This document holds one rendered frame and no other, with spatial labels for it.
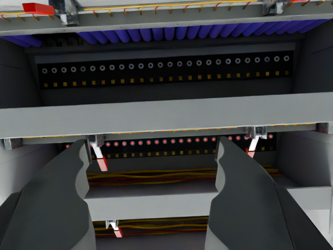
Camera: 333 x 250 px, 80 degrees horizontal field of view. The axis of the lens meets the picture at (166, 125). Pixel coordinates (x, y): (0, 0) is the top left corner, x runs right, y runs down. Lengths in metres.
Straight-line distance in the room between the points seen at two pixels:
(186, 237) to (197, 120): 0.42
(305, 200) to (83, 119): 0.42
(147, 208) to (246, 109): 0.25
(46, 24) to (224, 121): 0.29
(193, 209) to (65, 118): 0.28
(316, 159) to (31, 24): 0.56
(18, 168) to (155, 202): 0.28
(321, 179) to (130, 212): 0.39
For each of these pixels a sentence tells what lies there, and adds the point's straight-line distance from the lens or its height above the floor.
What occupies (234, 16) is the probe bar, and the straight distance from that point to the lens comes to 0.33.
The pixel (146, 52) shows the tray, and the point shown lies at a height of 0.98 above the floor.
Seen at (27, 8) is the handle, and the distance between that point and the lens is 0.25.
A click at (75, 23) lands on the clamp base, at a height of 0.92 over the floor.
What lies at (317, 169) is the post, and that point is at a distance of 0.53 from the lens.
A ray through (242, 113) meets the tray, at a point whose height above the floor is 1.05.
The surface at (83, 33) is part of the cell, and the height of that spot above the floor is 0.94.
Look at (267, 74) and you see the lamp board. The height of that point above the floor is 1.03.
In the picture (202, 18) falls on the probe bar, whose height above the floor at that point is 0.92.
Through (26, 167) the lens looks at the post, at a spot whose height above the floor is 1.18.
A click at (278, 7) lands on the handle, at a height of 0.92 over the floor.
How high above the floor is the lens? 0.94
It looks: 25 degrees up
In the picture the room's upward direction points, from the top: 177 degrees clockwise
